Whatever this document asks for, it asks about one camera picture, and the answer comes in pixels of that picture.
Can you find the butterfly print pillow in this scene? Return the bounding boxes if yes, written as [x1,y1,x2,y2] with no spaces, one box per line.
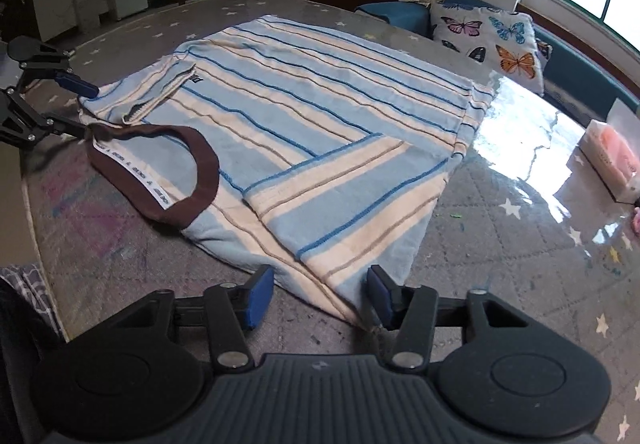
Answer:
[430,2,544,96]

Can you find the blue sofa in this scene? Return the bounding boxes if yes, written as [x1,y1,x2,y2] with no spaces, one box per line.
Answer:
[357,0,639,125]

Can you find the clear box pink contents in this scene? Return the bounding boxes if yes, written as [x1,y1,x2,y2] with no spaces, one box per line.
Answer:
[579,120,639,204]

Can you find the pink scissors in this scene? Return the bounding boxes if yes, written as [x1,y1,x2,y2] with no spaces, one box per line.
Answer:
[631,207,640,237]

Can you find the blue beige striped shirt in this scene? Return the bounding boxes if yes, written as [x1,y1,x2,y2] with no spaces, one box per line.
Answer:
[80,14,495,325]

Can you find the grey star tablecloth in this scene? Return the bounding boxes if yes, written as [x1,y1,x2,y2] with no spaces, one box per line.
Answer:
[23,0,639,443]

